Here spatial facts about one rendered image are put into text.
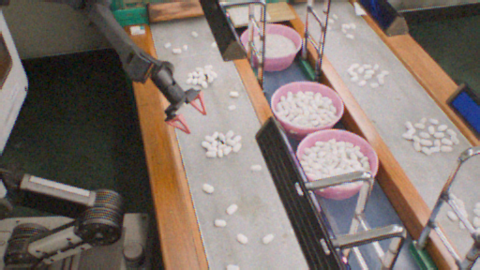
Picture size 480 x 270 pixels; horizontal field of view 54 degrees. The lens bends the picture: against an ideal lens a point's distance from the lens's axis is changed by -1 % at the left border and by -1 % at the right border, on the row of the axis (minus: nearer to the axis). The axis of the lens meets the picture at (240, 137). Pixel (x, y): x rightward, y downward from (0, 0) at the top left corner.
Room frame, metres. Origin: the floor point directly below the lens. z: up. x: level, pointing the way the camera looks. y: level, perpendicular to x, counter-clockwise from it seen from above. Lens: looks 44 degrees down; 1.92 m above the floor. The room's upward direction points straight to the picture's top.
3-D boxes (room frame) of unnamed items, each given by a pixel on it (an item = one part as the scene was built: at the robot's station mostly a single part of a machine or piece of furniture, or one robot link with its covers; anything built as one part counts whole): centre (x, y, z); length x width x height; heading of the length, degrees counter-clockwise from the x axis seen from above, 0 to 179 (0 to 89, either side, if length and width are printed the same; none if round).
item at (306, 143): (1.08, -0.32, 0.72); 0.27 x 0.27 x 0.10
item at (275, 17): (1.98, -0.08, 0.77); 0.33 x 0.15 x 0.01; 105
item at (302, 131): (1.35, -0.25, 0.72); 0.27 x 0.27 x 0.10
